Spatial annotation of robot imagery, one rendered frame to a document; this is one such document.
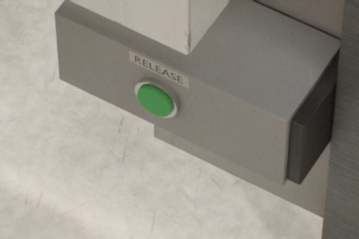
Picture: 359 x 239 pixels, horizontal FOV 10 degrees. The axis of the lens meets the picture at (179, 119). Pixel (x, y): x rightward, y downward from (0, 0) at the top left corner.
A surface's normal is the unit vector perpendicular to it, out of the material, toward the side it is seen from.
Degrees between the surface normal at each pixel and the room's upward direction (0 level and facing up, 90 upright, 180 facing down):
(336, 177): 90
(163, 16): 90
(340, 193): 90
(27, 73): 0
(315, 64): 0
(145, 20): 90
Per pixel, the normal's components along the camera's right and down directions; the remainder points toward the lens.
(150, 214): 0.00, -0.60
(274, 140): -0.51, 0.69
